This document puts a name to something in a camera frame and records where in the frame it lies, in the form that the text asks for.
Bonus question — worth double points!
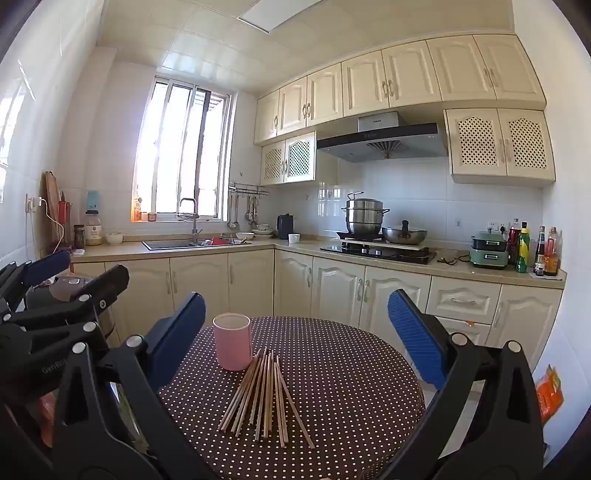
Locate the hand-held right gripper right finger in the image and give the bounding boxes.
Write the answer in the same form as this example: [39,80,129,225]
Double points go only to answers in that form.
[379,290,546,480]

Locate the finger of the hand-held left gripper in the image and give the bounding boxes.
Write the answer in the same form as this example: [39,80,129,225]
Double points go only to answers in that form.
[0,264,131,404]
[0,250,72,319]

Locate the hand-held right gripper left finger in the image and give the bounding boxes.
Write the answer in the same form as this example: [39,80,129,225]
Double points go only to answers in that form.
[51,292,218,480]

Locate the pink cup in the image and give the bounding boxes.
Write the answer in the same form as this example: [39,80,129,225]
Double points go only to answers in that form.
[213,313,254,372]

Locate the pile of wooden chopsticks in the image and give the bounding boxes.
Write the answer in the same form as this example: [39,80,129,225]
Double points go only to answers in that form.
[218,348,316,449]

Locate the brown rice cooker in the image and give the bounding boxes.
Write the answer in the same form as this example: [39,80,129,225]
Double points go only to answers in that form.
[25,274,116,342]

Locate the glass jar white lid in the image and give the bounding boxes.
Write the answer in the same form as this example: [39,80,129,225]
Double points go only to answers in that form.
[84,210,103,246]

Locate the wooden cutting board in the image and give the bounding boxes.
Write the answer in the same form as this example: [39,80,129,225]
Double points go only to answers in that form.
[45,171,63,245]

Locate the steel kitchen sink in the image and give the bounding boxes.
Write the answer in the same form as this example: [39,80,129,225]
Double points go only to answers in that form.
[141,237,252,251]

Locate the brown polka dot tablecloth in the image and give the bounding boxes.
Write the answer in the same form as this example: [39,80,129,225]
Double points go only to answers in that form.
[157,316,426,480]

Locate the black gas stove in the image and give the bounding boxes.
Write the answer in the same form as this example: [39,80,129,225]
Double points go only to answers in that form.
[320,231,437,265]

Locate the steel faucet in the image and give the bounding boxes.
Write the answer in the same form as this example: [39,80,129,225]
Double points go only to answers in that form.
[178,198,204,245]

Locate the cream base cabinets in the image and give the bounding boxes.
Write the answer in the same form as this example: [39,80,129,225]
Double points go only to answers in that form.
[69,247,566,370]

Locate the steel wok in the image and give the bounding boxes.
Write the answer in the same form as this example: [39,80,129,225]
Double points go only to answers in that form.
[381,220,428,246]

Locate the green electric cooker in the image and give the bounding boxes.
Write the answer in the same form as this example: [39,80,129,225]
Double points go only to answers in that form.
[470,231,509,267]

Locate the steel steamer pot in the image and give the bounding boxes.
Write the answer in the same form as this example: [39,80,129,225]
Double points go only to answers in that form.
[341,192,391,235]

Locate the dark bottle red cap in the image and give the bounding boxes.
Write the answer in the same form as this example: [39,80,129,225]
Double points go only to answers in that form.
[508,219,522,266]

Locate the yellow green bottle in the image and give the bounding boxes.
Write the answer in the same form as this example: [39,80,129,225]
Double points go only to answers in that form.
[516,222,530,274]

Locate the orange snack packet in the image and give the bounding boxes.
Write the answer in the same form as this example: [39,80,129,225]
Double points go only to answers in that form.
[534,364,565,425]

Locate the dark sauce bottle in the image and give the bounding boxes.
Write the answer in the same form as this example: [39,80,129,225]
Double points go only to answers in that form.
[534,226,547,274]

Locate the kitchen window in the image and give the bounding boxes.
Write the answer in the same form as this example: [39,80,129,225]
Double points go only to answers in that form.
[131,76,236,223]

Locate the clear bottle red label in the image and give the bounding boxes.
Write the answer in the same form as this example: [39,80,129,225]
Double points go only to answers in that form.
[543,226,560,278]

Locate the small lattice door cabinet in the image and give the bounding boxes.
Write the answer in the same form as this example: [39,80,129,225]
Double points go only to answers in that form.
[260,131,318,186]

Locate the black range hood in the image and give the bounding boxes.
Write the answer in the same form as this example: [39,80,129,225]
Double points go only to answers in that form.
[317,111,450,164]

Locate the large lattice door cabinet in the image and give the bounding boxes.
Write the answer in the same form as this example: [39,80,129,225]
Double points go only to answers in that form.
[443,107,557,188]

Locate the ceiling light panel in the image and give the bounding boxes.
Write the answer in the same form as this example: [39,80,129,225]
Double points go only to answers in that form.
[238,0,326,34]

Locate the red wire rack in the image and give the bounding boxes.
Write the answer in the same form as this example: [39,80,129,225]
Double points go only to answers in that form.
[59,200,72,245]

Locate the white charger with cable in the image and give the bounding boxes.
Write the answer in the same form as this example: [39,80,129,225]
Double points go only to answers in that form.
[27,194,64,243]

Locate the steel utensil rail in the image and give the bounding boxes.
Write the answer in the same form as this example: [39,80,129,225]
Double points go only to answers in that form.
[228,181,270,197]

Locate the cream upper wall cabinets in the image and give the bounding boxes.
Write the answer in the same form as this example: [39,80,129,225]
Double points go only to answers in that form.
[254,33,548,144]

